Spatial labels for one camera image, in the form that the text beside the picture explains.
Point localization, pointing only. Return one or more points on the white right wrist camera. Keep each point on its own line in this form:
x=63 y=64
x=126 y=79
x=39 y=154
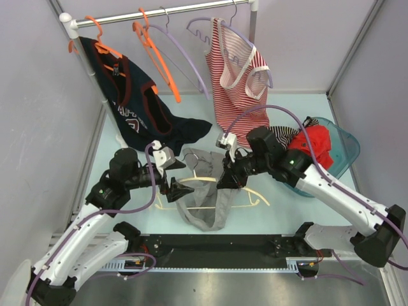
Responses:
x=228 y=142

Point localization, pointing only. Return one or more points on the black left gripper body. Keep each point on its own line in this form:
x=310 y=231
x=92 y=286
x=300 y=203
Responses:
x=161 y=180

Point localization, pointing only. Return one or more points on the cream plastic hanger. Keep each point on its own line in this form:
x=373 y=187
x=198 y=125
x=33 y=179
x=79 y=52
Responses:
x=254 y=197

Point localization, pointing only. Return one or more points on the grey tank top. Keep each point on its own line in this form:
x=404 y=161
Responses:
x=206 y=194

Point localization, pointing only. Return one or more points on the empty orange plastic hanger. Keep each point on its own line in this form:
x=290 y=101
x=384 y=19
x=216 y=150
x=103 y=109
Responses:
x=142 y=32

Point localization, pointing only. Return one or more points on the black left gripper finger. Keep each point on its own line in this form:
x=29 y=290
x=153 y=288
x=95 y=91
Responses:
x=176 y=164
x=176 y=190

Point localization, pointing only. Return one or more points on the orange hanger with navy top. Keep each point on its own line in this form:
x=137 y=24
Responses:
x=103 y=49

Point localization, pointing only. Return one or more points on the black white striped garment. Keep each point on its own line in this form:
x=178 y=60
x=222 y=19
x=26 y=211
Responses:
x=284 y=134

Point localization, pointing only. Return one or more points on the navy blue tank top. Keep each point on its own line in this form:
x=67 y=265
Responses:
x=140 y=114

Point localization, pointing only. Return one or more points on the red garment in basket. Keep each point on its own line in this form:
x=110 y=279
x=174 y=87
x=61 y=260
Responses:
x=319 y=137

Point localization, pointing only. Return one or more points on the metal clothes rail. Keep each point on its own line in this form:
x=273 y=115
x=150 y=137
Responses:
x=73 y=25

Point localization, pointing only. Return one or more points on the teal translucent plastic basket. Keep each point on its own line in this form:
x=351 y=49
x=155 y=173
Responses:
x=344 y=150

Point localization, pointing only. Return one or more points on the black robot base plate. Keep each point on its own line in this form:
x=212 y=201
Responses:
x=225 y=250

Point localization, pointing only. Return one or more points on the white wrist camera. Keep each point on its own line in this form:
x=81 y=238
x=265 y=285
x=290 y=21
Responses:
x=163 y=157
x=228 y=142

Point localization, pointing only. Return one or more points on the red white striped tank top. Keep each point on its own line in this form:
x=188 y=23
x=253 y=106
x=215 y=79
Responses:
x=238 y=74

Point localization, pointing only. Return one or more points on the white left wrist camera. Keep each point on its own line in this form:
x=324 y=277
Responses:
x=163 y=157

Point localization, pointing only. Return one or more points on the white slotted cable duct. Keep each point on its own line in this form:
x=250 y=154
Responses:
x=131 y=266

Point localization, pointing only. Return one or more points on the empty lilac plastic hanger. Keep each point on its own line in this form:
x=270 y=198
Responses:
x=188 y=68

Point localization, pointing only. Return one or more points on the lilac hanger with striped top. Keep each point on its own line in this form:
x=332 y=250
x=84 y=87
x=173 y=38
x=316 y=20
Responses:
x=229 y=26

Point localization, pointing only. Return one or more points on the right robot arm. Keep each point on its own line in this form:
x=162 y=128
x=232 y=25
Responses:
x=374 y=229

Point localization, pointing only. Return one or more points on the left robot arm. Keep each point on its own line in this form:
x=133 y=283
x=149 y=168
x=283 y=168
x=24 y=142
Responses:
x=62 y=271

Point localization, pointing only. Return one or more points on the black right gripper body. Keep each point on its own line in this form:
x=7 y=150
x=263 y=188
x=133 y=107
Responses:
x=241 y=169

